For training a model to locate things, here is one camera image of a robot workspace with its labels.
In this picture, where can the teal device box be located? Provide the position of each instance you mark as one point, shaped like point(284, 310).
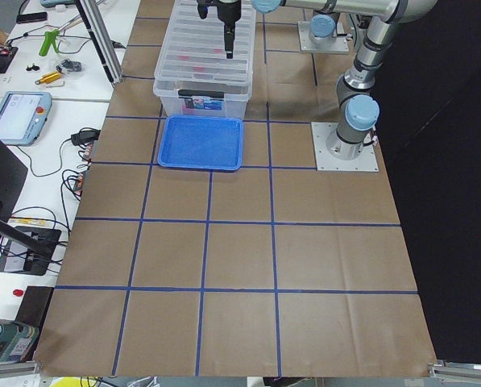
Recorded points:
point(16, 339)

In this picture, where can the black monitor stand base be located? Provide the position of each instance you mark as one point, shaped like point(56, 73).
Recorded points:
point(16, 258)

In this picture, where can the aluminium frame post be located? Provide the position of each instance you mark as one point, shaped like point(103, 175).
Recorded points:
point(94, 23)

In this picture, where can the black power adapter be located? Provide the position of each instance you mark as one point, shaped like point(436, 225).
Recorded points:
point(85, 136)

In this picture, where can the brass cylinder tool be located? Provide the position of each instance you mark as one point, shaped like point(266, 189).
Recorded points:
point(49, 78)

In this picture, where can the blue plastic tray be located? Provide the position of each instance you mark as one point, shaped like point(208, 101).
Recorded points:
point(201, 142)

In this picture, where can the green handled tool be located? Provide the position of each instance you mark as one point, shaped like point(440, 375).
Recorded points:
point(49, 42)

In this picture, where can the clear plastic storage box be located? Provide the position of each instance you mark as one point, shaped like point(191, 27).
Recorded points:
point(232, 105)

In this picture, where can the blue teach pendant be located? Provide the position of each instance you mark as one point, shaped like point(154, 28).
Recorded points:
point(22, 116)

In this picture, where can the black box latch handle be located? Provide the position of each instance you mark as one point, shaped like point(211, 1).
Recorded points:
point(193, 93)

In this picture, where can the black smartphone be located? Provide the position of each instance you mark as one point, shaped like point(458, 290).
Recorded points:
point(32, 17)

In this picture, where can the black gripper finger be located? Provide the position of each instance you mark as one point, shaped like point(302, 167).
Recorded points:
point(229, 37)

